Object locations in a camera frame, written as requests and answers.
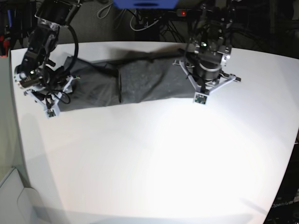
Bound blue plastic box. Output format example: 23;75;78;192
113;0;178;9

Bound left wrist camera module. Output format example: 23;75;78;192
193;92;208;105

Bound black power strip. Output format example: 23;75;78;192
176;8;225;20

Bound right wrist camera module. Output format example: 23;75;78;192
45;109;56;119

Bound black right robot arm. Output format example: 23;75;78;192
14;0;83;118

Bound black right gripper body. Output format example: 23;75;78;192
23;75;79;113

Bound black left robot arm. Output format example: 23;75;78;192
173;0;241;104

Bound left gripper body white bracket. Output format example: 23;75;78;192
173;56;241;96

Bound red black clamp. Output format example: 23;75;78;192
0;33;10;57

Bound dark grey t-shirt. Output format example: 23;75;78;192
58;50;195;112

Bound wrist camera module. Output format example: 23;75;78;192
45;109;56;119
193;92;208;105

